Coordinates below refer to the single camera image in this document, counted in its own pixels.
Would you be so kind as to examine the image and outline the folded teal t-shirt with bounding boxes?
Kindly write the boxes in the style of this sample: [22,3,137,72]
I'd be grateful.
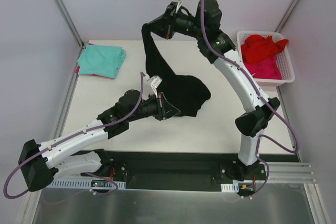
[76,44,126,79]

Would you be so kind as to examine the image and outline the magenta t-shirt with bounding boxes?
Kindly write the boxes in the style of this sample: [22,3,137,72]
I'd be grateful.
[244,56,282,80]

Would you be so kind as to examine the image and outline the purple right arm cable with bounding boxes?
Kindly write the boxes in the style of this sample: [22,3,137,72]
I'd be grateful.
[186,0,300,193]

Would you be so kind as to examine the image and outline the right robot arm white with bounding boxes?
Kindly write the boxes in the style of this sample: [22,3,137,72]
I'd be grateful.
[141,0,280,181]

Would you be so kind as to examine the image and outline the white plastic basket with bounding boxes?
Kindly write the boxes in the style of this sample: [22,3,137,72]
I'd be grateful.
[237,30,295,87]

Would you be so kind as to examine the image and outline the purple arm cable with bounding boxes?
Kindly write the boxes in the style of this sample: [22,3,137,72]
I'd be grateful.
[186,0,300,193]
[3,71,153,199]

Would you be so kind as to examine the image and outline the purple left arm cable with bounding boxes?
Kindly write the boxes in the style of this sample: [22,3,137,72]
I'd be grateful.
[3,71,153,199]

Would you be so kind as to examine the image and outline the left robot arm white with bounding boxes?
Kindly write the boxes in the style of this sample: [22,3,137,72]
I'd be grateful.
[18,90,182,192]

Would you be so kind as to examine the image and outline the red t-shirt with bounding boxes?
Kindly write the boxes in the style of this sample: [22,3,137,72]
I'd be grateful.
[240,35,289,64]

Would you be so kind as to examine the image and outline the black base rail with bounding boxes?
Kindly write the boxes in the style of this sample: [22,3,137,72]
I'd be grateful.
[62,150,289,192]

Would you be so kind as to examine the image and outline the left aluminium frame post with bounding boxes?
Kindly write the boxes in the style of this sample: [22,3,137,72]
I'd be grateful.
[54,0,85,48]

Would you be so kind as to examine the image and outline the black t-shirt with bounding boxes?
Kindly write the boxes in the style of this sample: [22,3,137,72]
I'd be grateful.
[141,24,211,117]

